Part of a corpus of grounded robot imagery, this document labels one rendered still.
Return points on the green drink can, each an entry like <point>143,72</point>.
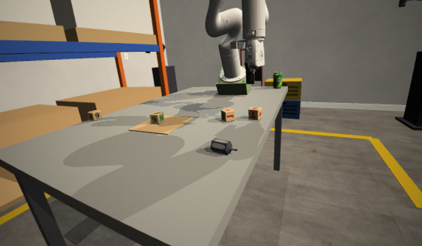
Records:
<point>277,80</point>

